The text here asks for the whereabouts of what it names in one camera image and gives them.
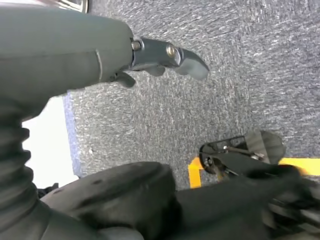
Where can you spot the robot leg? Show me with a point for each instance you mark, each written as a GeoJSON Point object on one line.
{"type": "Point", "coordinates": [112, 192]}

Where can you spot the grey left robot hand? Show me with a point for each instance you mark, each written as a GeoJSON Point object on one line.
{"type": "Point", "coordinates": [62, 49]}

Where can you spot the black robot foot plate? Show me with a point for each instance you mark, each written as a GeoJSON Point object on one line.
{"type": "Point", "coordinates": [265, 145]}

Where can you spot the yellow floor tape square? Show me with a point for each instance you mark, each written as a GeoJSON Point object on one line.
{"type": "Point", "coordinates": [195, 172]}

